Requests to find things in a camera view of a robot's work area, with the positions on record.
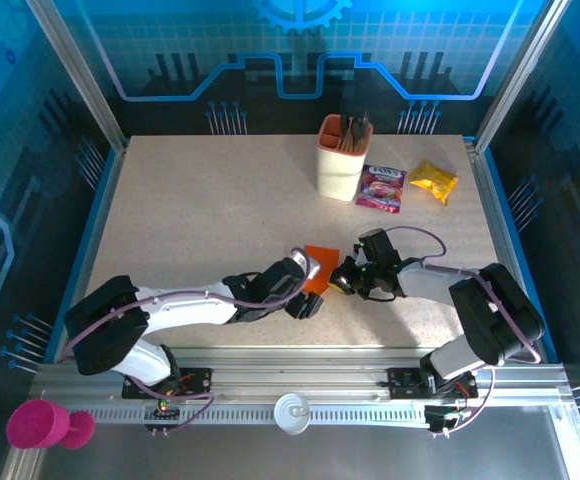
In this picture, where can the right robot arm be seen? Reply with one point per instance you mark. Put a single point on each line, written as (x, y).
(495, 310)

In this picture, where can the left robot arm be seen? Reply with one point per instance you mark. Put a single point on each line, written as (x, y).
(190, 305)

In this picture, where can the purple berries candy bag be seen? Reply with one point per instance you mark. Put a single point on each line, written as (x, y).
(380, 187)

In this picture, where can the cream utensil holder orange rim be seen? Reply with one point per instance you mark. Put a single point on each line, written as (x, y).
(340, 175)

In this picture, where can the white round cap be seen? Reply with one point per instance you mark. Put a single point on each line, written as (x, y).
(293, 414)

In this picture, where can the yellow foil snack bag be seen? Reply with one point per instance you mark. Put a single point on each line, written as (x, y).
(432, 181)

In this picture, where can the small circuit board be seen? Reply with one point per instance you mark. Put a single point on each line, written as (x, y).
(445, 417)
(162, 407)

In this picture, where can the grey metal shelf plate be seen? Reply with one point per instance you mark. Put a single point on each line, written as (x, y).
(320, 455)

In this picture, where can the pink plastic goblet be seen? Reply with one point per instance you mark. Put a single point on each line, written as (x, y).
(35, 424)

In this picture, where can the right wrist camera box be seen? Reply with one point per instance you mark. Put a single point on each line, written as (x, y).
(380, 247)

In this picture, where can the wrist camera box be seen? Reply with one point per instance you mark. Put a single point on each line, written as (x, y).
(380, 247)
(282, 275)

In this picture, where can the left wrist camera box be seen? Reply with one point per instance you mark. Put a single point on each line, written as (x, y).
(282, 275)

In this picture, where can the aluminium front rail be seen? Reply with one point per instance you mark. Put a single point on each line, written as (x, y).
(295, 372)

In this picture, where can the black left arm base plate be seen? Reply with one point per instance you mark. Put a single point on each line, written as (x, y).
(195, 381)

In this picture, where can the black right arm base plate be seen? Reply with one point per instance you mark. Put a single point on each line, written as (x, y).
(402, 382)

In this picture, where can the aluminium side rail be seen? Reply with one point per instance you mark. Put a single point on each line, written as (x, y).
(89, 250)
(507, 250)

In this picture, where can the aluminium frame post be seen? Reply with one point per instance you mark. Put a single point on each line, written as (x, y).
(72, 65)
(522, 65)

